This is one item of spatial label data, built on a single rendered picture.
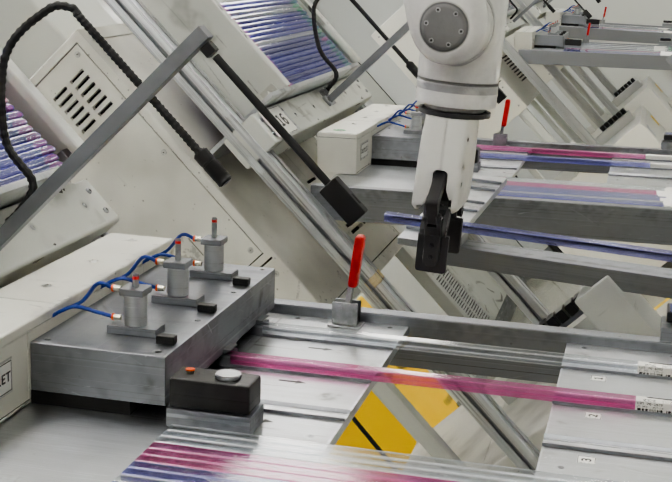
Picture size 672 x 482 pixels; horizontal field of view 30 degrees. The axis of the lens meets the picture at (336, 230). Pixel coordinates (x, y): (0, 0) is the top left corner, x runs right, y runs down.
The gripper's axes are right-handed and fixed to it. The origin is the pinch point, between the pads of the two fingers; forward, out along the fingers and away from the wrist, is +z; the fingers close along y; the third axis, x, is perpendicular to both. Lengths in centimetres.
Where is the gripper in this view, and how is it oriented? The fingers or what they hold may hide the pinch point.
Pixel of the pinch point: (438, 252)
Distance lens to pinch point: 134.1
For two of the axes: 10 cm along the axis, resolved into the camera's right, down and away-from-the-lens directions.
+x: 9.6, 1.4, -2.2
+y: -2.5, 2.1, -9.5
